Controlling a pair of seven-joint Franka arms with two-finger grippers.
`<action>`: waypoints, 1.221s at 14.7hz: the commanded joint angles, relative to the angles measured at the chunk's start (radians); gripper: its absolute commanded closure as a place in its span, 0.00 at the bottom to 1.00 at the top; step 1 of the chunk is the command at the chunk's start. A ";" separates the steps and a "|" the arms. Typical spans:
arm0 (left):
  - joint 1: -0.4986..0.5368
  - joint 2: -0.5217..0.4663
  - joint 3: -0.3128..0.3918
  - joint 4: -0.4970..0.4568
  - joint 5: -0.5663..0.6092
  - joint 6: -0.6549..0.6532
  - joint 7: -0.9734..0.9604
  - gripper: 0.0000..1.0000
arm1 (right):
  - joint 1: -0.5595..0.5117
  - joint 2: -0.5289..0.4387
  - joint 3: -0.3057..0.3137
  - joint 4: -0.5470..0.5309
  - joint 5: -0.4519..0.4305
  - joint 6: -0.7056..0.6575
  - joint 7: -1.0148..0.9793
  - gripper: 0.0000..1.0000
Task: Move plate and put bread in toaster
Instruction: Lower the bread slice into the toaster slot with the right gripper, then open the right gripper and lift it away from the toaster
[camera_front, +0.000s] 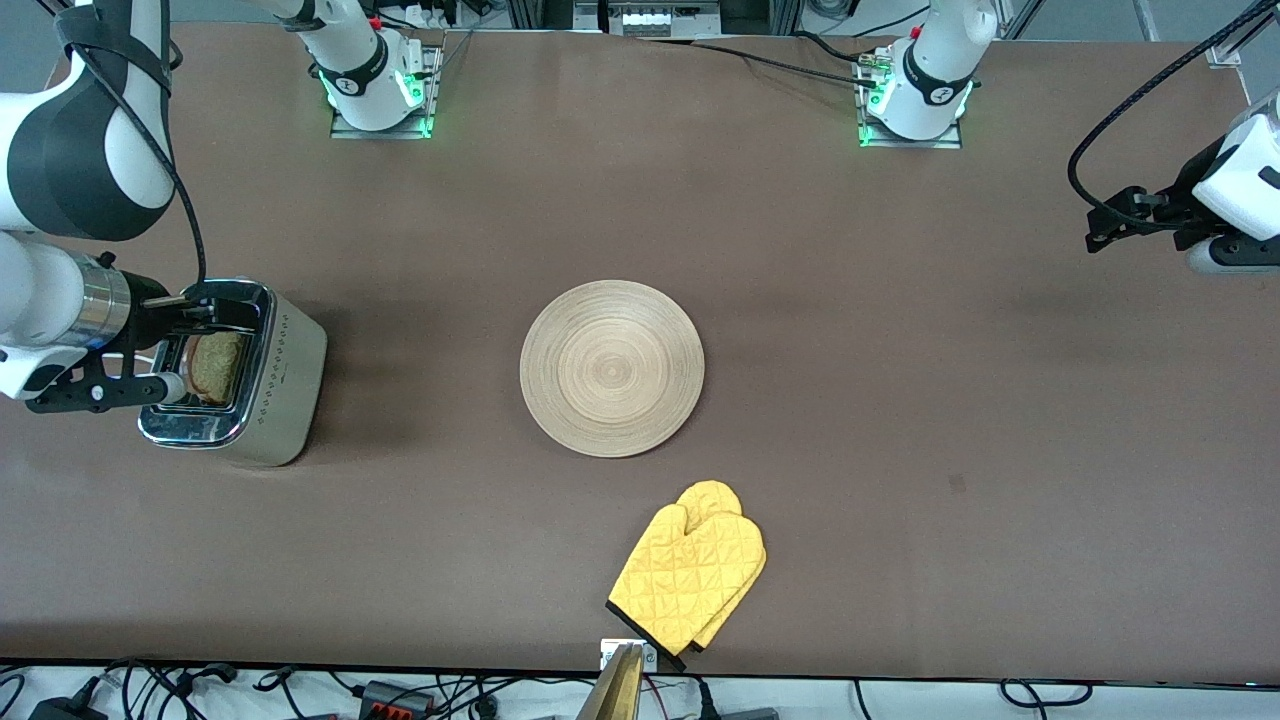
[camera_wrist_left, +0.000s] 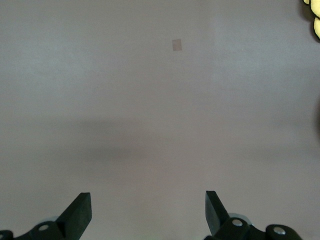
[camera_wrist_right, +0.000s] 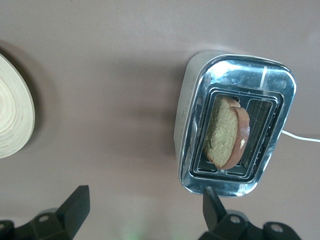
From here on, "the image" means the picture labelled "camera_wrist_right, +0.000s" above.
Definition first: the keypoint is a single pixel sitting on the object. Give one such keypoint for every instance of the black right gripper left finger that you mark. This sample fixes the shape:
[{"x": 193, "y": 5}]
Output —
[{"x": 72, "y": 215}]

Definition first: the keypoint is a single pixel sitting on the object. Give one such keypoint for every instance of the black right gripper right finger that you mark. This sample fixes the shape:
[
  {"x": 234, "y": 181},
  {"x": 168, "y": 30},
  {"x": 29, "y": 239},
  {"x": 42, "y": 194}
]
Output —
[{"x": 215, "y": 215}]

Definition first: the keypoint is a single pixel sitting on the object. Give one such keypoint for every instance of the brown bread slice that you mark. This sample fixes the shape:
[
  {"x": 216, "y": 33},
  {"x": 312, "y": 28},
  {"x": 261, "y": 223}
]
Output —
[{"x": 222, "y": 135}]

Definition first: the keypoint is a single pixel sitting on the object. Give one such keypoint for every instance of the round wooden plate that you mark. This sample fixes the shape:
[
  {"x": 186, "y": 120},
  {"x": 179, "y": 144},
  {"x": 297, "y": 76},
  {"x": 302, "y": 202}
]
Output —
[{"x": 12, "y": 112}]

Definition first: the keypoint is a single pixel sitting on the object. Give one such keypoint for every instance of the silver two-slot toaster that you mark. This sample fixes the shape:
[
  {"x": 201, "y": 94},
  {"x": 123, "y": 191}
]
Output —
[{"x": 272, "y": 80}]

